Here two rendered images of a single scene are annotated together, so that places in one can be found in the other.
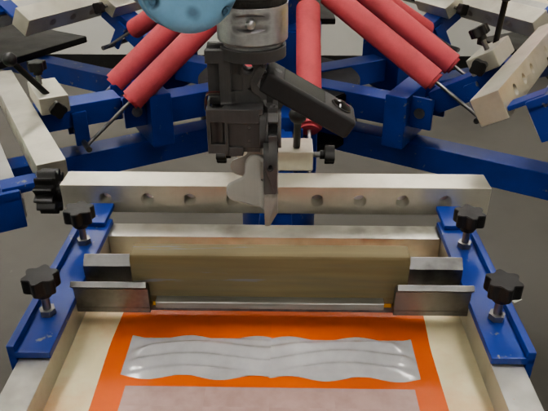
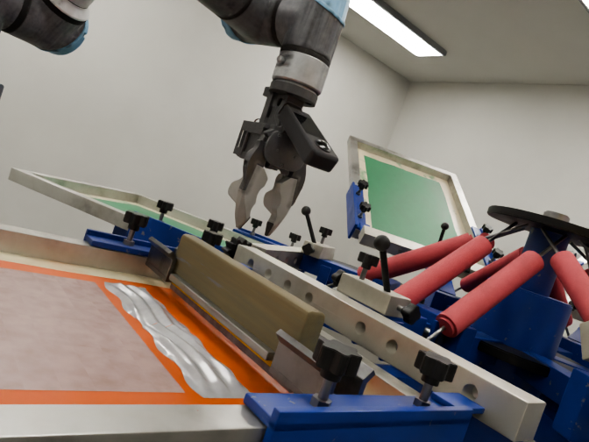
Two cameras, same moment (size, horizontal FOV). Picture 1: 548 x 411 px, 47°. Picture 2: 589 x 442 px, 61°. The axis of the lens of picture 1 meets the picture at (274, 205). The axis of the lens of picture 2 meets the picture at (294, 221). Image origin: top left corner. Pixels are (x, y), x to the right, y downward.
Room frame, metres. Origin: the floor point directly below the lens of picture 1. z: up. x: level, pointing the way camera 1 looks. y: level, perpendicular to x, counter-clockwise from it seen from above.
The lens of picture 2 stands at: (0.24, -0.58, 1.18)
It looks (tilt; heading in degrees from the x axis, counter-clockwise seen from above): 2 degrees down; 50
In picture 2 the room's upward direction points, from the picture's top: 19 degrees clockwise
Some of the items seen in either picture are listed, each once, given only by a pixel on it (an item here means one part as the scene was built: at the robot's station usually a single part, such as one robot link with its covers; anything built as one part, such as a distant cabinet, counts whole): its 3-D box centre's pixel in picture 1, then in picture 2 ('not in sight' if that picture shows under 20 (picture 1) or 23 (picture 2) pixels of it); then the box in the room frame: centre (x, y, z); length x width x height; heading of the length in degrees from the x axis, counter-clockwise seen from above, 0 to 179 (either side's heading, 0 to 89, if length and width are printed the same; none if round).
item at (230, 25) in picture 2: not in sight; (255, 13); (0.61, 0.11, 1.42); 0.11 x 0.11 x 0.08; 20
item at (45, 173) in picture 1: (58, 191); (240, 254); (0.90, 0.35, 1.02); 0.07 x 0.06 x 0.07; 179
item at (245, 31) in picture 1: (252, 24); (297, 75); (0.66, 0.02, 1.34); 0.08 x 0.08 x 0.05
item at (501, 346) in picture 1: (475, 294); (366, 429); (0.68, -0.28, 0.97); 0.30 x 0.05 x 0.07; 179
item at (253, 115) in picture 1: (247, 96); (278, 129); (0.66, 0.03, 1.26); 0.09 x 0.08 x 0.12; 89
